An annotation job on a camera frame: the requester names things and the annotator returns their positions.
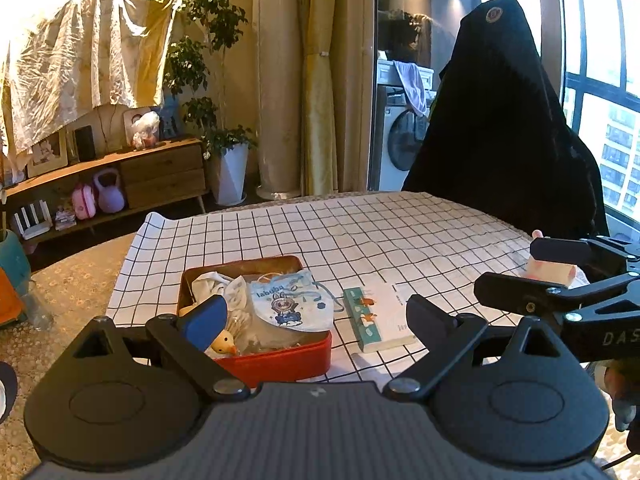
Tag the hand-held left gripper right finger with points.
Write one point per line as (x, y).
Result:
(425, 317)

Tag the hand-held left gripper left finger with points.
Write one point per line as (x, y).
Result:
(205, 322)

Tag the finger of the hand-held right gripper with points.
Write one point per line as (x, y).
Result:
(560, 250)
(515, 292)

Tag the yellow duck toy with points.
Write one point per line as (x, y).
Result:
(222, 345)

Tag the white cloth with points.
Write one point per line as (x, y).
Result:
(412, 85)
(215, 285)

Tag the clear plastic bag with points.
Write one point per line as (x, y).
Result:
(260, 335)

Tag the red cardboard box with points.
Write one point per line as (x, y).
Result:
(280, 360)

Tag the person's right hand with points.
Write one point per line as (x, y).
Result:
(622, 410)

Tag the teal white booklet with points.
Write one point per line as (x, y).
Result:
(385, 310)

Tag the white black checked tablecloth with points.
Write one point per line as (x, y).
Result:
(350, 230)

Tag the black draped cloth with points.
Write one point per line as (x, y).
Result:
(500, 135)

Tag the beige patterned table cover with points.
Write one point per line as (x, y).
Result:
(75, 285)

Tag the white faceted plant pot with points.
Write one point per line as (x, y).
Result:
(230, 175)

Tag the purple kettlebell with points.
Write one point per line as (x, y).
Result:
(110, 200)

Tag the wooden sideboard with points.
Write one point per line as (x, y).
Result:
(160, 170)

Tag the clear drinking glass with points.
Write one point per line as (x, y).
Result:
(37, 310)

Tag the white washing machine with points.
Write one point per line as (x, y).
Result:
(400, 150)

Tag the small pink case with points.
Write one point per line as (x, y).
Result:
(84, 202)

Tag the small stack of booklets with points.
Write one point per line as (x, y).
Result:
(65, 217)

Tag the white router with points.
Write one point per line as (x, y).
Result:
(35, 230)

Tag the orange object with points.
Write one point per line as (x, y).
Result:
(10, 300)

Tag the white pink plastic bag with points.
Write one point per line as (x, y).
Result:
(145, 130)

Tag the teal pot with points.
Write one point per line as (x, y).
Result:
(12, 260)

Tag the black speaker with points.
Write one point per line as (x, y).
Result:
(85, 142)

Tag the large glass window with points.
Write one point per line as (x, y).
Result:
(595, 35)

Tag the beige shell-shaped decor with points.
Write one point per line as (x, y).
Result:
(112, 125)

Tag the white hanging cloth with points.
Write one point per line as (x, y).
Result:
(412, 85)

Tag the yellow curtain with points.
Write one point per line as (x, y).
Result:
(325, 110)

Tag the covered standing air conditioner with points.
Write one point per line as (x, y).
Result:
(280, 85)

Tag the white draped sheet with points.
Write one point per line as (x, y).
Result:
(65, 70)

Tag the tall green houseplant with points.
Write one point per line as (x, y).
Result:
(215, 15)

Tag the white photo frame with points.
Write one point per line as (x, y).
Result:
(47, 152)

